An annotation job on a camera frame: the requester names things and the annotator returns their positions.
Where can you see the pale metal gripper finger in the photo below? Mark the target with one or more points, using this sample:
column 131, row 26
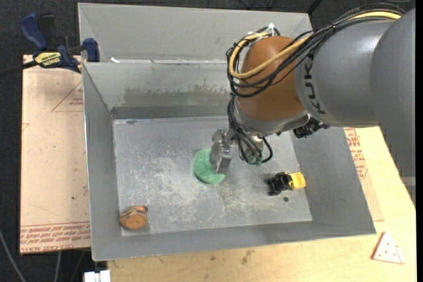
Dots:
column 215, row 156
column 225, row 162

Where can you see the green round sponge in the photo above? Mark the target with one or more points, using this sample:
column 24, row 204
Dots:
column 202, row 166

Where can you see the pale triangular sanding sheet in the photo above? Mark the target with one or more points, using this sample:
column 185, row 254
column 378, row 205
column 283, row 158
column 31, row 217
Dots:
column 387, row 249

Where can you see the grey metal bin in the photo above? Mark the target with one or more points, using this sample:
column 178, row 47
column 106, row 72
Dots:
column 165, row 175

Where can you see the brown cardboard board, red print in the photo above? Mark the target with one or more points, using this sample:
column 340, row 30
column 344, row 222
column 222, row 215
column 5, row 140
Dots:
column 53, row 158

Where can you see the orange-brown round toy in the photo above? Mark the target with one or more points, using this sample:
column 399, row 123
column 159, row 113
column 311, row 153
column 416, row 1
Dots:
column 133, row 218

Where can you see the yellow and black toy vehicle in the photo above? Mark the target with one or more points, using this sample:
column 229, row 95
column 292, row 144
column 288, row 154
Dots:
column 287, row 182

